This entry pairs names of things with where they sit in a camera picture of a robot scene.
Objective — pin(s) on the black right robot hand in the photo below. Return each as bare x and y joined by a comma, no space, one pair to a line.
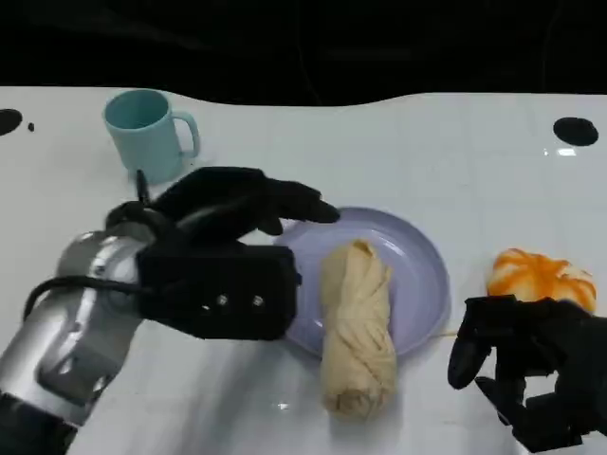
545,341

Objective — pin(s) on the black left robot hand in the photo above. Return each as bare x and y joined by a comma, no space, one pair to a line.
227,199

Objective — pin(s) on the beige towel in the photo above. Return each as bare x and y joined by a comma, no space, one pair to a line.
358,327

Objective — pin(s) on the orange and white bread roll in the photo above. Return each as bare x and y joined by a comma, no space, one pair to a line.
540,277

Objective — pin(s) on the pale green mug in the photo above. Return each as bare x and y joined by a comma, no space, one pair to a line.
144,137

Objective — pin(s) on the lilac plate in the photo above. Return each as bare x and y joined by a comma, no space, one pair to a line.
412,284

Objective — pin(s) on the round black table grommet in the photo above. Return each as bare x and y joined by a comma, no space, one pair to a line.
575,131
8,122

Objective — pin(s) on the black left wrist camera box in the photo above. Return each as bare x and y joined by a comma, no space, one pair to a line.
218,294

